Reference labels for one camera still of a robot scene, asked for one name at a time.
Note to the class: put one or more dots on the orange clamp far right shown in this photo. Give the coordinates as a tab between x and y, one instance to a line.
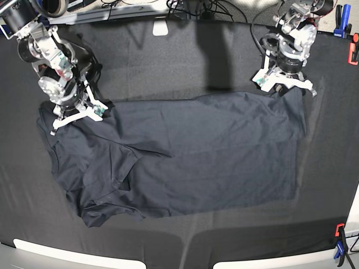
353	50

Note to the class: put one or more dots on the blue orange clamp near right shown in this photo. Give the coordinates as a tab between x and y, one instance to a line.
342	247

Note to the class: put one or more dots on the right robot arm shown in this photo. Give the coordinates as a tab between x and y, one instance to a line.
60	64

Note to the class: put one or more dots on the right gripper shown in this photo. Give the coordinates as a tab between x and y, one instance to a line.
66	95

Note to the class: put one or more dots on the white tab at table edge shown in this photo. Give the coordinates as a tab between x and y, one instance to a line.
160	27

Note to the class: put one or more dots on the blue bar clamp far right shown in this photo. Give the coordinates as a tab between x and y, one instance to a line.
343	28

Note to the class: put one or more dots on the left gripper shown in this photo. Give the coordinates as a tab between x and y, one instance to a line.
289	54

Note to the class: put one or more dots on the dark navy t-shirt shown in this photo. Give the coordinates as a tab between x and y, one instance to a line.
165	158

